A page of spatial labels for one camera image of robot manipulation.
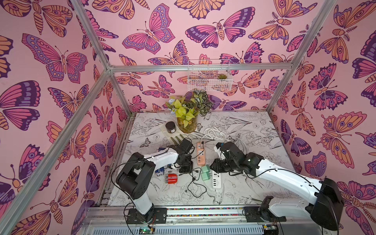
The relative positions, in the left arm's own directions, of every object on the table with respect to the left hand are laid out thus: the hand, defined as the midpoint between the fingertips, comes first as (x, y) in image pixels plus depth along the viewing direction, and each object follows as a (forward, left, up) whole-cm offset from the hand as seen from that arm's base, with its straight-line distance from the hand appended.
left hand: (197, 165), depth 89 cm
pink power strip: (+8, -2, +1) cm, 8 cm away
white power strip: (-9, -11, 0) cm, 14 cm away
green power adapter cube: (-2, -5, 0) cm, 5 cm away
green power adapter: (-6, -5, -1) cm, 8 cm away
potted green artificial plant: (+28, +7, +21) cm, 36 cm away
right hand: (-5, -7, +11) cm, 14 cm away
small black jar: (+28, +19, +2) cm, 34 cm away
